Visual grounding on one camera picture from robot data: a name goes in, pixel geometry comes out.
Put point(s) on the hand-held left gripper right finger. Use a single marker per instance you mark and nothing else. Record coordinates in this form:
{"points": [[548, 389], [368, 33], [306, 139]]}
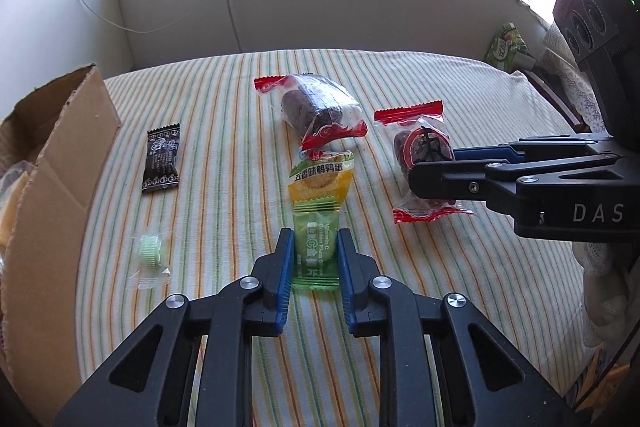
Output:
{"points": [[346, 277]]}

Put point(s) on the brown cardboard box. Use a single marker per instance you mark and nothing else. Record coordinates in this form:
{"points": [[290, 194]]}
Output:
{"points": [[55, 187]]}

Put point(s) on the green yellow snack packet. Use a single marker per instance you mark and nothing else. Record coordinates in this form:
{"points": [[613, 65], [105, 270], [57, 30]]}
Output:
{"points": [[320, 182]]}

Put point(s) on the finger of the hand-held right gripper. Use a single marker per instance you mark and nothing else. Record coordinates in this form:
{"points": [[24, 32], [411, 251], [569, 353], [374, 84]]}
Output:
{"points": [[440, 182], [480, 153]]}

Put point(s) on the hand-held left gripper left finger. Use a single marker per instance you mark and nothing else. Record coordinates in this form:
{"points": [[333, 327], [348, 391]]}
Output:
{"points": [[285, 267]]}

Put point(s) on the white lace tablecloth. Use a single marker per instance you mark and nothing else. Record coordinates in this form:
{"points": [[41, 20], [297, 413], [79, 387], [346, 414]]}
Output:
{"points": [[570, 82]]}

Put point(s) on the striped blanket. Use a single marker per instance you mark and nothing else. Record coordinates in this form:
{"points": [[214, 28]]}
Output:
{"points": [[225, 207]]}

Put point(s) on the light green candy packet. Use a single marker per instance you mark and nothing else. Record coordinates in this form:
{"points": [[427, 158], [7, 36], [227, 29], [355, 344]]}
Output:
{"points": [[316, 247]]}

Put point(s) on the small green wrapped candy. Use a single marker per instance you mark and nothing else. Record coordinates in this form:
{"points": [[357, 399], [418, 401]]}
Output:
{"points": [[150, 253]]}

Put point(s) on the green printed bag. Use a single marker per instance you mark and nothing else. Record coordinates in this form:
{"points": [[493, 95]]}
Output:
{"points": [[507, 44]]}

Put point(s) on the large clear biscuit pack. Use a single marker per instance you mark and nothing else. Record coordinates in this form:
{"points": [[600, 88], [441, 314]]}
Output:
{"points": [[12, 207]]}

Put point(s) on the black candy packet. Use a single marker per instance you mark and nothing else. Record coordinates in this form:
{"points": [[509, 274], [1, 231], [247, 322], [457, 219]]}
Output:
{"points": [[161, 159]]}

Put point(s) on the clear red-edged snack packet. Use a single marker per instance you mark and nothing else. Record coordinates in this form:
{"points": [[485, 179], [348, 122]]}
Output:
{"points": [[420, 142], [315, 107]]}

